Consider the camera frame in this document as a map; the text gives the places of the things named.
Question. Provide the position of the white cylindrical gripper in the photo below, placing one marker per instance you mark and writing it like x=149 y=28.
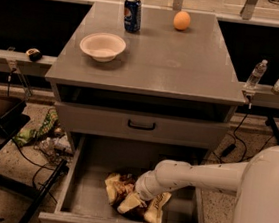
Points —
x=143 y=188

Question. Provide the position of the brown chip bag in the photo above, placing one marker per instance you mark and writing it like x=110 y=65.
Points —
x=119 y=186

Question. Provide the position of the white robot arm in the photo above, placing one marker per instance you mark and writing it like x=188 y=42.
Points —
x=255 y=184

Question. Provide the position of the closed grey top drawer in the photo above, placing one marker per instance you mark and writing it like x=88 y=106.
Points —
x=113 y=122

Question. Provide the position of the grey drawer cabinet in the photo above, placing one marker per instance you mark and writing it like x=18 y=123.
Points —
x=162 y=71

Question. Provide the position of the green chip bag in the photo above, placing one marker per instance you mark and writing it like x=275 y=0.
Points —
x=25 y=136

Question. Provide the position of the white paper bowl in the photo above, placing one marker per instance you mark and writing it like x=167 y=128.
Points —
x=102 y=47

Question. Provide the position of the black rolling stand leg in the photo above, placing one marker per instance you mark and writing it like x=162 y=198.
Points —
x=271 y=123

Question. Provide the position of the black yellow tape measure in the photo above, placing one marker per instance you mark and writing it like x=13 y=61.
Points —
x=33 y=54

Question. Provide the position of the clear water bottle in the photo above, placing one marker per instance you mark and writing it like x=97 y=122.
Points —
x=256 y=75

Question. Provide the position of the orange fruit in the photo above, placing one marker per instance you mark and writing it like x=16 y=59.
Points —
x=181 y=21

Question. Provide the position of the blue Pepsi can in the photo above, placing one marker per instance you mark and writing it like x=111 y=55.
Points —
x=132 y=15

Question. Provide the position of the black drawer handle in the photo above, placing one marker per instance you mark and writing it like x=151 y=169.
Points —
x=137 y=125

